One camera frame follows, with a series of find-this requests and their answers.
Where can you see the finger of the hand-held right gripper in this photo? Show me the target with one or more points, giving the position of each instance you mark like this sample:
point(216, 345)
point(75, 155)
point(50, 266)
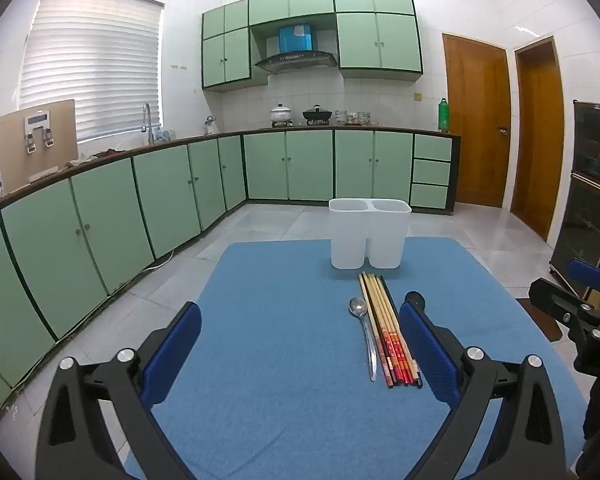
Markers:
point(590, 276)
point(560, 302)

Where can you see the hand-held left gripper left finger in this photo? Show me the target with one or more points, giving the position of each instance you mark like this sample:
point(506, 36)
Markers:
point(172, 355)

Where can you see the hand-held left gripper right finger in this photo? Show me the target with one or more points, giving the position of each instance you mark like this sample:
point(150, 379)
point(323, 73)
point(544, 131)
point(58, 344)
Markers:
point(425, 355)

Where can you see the black chopstick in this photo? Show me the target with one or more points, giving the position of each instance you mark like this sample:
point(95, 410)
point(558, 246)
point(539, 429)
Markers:
point(401, 330)
point(373, 330)

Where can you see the wooden chopstick red end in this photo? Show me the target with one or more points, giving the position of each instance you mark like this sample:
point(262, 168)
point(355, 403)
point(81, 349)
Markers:
point(378, 330)
point(392, 330)
point(382, 330)
point(396, 330)
point(387, 330)

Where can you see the metal spoon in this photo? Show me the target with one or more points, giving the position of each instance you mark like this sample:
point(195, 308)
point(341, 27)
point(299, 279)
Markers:
point(358, 306)

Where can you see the white plastic container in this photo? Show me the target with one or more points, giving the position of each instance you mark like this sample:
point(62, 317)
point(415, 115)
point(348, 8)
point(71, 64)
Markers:
point(347, 240)
point(387, 240)

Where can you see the black glass cabinet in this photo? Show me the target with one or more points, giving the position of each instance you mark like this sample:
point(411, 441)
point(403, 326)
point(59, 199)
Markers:
point(590, 185)

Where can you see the blue table mat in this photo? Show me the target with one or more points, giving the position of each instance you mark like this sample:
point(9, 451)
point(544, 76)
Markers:
point(280, 335)

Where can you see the plain wooden door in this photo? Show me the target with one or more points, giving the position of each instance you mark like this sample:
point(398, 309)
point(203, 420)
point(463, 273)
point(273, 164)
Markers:
point(537, 145)

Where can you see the green base cabinets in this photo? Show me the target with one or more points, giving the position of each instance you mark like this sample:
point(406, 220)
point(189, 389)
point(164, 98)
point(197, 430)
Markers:
point(105, 230)

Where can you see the cloth on counter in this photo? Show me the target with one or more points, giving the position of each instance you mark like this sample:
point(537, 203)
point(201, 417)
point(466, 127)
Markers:
point(87, 159)

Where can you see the green bottle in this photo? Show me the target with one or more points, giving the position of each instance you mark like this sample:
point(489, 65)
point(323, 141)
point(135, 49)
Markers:
point(443, 117)

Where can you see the small kettle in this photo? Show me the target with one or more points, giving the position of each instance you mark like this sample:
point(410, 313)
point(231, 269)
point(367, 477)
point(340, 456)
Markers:
point(210, 126)

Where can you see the metal faucet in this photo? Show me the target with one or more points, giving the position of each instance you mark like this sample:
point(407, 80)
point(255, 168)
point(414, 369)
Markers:
point(147, 120)

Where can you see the glass jars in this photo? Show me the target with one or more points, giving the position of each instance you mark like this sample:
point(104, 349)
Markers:
point(355, 118)

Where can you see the white mounted device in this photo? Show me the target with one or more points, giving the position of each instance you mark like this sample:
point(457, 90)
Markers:
point(39, 130)

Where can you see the black wok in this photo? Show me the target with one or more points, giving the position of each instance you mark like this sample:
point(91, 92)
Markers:
point(317, 116)

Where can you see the white cooking pot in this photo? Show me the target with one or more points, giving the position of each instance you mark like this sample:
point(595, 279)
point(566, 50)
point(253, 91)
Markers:
point(281, 116)

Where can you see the white window blind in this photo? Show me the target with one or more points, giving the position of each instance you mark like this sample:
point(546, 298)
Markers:
point(90, 65)

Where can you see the range hood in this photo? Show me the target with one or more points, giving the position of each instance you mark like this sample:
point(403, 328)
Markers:
point(296, 57)

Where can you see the green wall cabinets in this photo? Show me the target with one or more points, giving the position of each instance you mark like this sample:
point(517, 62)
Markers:
point(360, 45)

